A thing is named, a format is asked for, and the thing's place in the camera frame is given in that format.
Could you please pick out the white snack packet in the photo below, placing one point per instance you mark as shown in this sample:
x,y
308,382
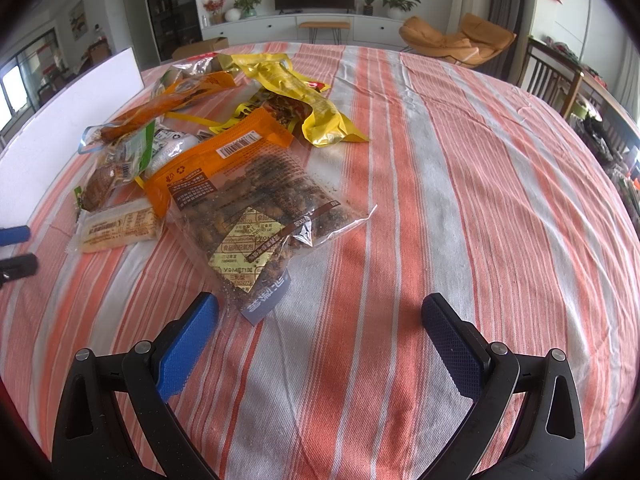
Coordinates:
x,y
172,145

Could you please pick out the white television cabinet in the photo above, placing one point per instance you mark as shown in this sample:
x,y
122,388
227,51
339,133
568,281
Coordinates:
x,y
380,27

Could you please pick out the yellow snack packet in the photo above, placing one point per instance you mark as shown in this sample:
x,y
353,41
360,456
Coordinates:
x,y
325,120

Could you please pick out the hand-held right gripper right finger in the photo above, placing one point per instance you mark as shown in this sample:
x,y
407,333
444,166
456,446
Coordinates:
x,y
452,345

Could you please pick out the grey curtain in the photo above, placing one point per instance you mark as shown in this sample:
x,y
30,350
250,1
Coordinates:
x,y
507,10

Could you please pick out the cardboard box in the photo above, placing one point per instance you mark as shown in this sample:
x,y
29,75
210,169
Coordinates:
x,y
200,46

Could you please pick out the green pot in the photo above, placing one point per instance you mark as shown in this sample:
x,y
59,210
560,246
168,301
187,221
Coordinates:
x,y
577,110

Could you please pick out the small plant in dark pot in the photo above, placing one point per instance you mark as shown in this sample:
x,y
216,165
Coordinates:
x,y
367,5

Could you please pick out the dark wooden chair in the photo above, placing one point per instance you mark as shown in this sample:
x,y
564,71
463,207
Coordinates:
x,y
550,80

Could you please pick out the black display cabinet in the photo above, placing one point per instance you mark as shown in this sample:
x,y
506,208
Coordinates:
x,y
167,10

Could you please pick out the long white box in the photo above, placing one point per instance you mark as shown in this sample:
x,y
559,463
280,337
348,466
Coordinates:
x,y
65,125

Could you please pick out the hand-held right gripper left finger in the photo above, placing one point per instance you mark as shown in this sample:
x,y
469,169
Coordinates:
x,y
187,345

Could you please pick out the white curtain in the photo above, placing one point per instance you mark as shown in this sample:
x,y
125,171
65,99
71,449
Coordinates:
x,y
625,60

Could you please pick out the glass sliding door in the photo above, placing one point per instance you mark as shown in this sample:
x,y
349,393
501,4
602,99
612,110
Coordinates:
x,y
27,80

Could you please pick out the red flowers in vase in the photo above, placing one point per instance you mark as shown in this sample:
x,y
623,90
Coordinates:
x,y
215,5

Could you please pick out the leafy plant in white pot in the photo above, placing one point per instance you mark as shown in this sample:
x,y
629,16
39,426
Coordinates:
x,y
395,0

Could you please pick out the clear bread packet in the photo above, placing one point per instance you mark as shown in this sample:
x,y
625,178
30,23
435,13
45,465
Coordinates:
x,y
102,185

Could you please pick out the gold clear chestnut packet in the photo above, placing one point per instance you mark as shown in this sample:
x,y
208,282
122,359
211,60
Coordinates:
x,y
200,66

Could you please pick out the orange striped tablecloth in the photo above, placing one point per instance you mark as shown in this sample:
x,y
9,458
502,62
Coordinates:
x,y
450,210

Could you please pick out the long orange snack packet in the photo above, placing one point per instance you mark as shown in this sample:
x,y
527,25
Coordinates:
x,y
150,110

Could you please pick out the pale wafer packet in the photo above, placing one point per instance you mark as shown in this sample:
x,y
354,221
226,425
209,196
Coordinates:
x,y
115,227

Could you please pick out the orange lounge chair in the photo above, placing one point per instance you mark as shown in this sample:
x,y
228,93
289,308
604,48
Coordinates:
x,y
450,40

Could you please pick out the wooden side table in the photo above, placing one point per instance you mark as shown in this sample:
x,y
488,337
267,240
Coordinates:
x,y
607,100

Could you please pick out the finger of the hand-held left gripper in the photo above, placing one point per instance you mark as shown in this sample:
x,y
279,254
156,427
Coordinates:
x,y
12,236
17,266

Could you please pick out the wall painting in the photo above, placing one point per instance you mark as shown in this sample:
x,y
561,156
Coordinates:
x,y
77,20

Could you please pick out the orange clear nut packet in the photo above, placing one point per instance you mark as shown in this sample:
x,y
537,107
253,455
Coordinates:
x,y
240,195

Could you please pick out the small wooden bench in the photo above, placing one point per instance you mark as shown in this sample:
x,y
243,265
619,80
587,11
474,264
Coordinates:
x,y
324,24

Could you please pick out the round white vase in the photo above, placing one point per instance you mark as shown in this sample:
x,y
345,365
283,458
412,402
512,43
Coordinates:
x,y
232,15

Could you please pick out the green plant in glass vase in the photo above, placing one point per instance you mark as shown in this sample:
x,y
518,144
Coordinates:
x,y
248,1

